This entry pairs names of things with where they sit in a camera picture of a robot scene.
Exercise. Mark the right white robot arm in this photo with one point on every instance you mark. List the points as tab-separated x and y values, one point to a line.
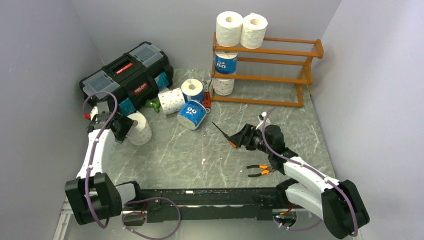
337	203

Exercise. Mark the orange wooden shelf rack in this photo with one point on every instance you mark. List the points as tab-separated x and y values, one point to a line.
277	72

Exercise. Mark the blue wrapped roll upright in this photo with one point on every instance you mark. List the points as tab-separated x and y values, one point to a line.
193	89

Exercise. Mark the white roll with red print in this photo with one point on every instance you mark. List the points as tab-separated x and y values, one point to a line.
223	86

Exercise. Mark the white dotted wrapped roll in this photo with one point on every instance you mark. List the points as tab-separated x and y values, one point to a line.
171	101

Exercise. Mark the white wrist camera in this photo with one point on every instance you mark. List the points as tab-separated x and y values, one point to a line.
97	111
263	121

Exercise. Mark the black plastic toolbox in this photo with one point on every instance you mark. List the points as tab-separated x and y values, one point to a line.
133	78

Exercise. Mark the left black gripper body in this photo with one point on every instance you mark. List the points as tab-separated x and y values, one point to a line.
125	124

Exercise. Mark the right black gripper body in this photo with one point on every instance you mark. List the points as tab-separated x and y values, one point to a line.
257	141

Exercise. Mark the blue paper roll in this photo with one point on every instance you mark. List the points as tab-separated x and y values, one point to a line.
225	62

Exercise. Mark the blue monster-face wrapped roll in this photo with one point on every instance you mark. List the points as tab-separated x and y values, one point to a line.
192	114

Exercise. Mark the orange black pliers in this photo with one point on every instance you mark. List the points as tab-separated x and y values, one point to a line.
265	170

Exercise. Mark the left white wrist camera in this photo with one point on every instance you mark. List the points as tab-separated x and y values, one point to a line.
97	111

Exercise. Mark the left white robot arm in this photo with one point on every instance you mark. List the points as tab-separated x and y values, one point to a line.
92	195

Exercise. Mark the black orange screwdriver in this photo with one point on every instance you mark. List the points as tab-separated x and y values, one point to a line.
222	130

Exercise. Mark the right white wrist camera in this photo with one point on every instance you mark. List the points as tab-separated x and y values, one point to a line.
263	121

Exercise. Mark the green small object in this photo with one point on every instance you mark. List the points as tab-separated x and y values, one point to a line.
154	104

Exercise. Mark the red adjustable wrench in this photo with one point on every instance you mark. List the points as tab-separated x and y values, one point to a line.
206	95

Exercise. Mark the white paper towel roll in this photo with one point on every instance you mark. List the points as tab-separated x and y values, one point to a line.
253	31
140	132
228	28

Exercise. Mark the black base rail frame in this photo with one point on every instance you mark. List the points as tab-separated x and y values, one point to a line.
160	205

